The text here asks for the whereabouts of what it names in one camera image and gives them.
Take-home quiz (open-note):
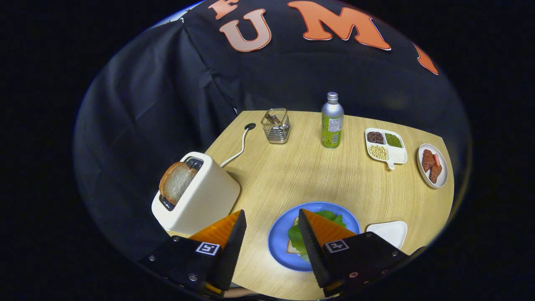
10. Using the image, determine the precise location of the white oval plate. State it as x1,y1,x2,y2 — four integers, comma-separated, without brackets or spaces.
418,143,448,189

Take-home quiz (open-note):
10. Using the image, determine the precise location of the white sandwich bread slice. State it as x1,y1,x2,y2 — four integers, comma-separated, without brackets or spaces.
286,217,303,255

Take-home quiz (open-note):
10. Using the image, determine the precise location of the toasted bread slice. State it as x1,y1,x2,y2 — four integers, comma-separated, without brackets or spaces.
159,162,198,206

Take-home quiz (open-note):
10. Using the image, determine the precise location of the white toaster cable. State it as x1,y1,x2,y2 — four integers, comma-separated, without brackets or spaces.
220,122,256,168

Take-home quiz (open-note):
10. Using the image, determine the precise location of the green and silver bottle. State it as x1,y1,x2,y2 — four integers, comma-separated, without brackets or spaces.
321,92,345,149

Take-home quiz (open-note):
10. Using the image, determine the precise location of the blue plate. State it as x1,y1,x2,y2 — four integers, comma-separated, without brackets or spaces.
267,202,361,272

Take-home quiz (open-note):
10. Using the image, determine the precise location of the white divided dish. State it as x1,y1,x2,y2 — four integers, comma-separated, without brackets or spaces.
365,128,408,170

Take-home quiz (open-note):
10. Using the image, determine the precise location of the white toaster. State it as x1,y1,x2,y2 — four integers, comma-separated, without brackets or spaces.
151,151,241,237

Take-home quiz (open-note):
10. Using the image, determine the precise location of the green lettuce leaf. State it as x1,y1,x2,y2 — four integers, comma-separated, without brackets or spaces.
288,210,347,262

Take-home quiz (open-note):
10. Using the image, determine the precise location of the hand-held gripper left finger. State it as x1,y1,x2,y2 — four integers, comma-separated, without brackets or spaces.
140,209,247,296

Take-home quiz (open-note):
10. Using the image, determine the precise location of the small white square plate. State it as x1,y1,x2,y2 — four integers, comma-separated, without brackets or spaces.
366,221,408,250

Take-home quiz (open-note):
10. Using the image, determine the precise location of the wire mesh holder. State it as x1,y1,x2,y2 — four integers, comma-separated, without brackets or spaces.
261,108,291,144

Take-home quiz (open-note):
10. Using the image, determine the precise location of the black backdrop cloth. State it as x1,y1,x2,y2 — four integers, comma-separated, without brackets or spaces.
73,0,473,268

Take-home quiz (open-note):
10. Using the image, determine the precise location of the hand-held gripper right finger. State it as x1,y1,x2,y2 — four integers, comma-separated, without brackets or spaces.
298,209,414,297

